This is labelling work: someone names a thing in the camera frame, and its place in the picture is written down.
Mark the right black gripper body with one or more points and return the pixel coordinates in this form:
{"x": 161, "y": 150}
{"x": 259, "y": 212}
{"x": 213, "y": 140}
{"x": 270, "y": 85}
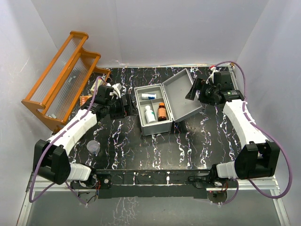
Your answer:
{"x": 206, "y": 92}

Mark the white medicine bottle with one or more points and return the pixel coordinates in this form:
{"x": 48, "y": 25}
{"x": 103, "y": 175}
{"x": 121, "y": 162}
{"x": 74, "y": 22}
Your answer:
{"x": 149, "y": 115}

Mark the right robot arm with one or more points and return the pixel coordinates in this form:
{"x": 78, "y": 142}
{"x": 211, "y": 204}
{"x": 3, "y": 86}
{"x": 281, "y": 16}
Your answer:
{"x": 258, "y": 157}

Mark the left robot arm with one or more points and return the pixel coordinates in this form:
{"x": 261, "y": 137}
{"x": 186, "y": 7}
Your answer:
{"x": 51, "y": 157}

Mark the orange patterned box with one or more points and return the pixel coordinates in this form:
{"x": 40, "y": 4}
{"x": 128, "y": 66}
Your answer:
{"x": 83, "y": 99}

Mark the blue white bandage roll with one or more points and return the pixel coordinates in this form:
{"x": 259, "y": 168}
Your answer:
{"x": 148, "y": 96}

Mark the brown medicine bottle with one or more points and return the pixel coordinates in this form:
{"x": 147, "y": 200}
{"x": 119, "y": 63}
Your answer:
{"x": 162, "y": 115}

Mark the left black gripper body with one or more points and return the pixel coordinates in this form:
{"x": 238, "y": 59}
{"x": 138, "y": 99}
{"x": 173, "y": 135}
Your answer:
{"x": 116, "y": 108}

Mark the clear round container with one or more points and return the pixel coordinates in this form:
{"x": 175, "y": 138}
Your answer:
{"x": 93, "y": 147}

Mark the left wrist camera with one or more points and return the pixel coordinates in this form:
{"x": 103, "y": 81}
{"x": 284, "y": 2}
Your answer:
{"x": 116, "y": 90}

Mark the wooden shelf rack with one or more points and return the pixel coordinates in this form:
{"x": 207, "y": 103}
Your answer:
{"x": 60, "y": 86}

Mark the grey metal case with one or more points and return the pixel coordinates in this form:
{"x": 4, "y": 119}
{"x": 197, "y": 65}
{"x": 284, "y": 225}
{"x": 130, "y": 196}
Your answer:
{"x": 175, "y": 90}

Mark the grey plastic tray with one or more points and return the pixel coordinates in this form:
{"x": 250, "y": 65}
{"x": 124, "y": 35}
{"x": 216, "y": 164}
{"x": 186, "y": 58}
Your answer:
{"x": 154, "y": 103}

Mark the green white medicine box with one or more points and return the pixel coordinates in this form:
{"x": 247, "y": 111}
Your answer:
{"x": 96, "y": 85}

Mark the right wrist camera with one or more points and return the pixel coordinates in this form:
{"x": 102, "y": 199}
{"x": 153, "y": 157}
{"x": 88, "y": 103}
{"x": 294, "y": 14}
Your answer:
{"x": 210, "y": 79}

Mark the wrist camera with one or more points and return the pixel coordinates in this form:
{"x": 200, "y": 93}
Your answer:
{"x": 210, "y": 79}
{"x": 116, "y": 90}

